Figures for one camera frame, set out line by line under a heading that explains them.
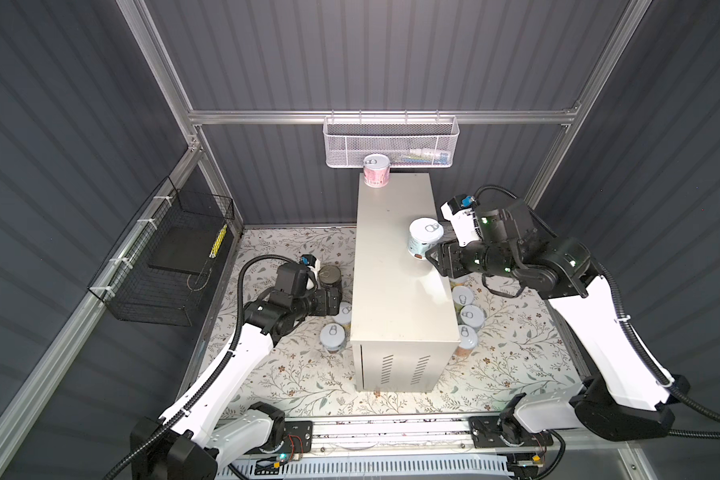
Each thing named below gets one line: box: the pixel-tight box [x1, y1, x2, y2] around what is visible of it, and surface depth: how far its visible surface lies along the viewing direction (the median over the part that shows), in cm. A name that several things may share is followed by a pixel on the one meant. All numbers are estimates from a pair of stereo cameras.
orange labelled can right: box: [453, 325, 478, 359], surface depth 86 cm
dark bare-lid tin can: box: [318, 265, 342, 289], surface depth 95 cm
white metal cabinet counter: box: [350, 172, 461, 392], surface depth 70 cm
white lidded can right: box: [460, 304, 487, 333], surface depth 91 cm
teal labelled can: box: [408, 217, 445, 261], surface depth 66 cm
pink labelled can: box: [363, 153, 391, 189], surface depth 82 cm
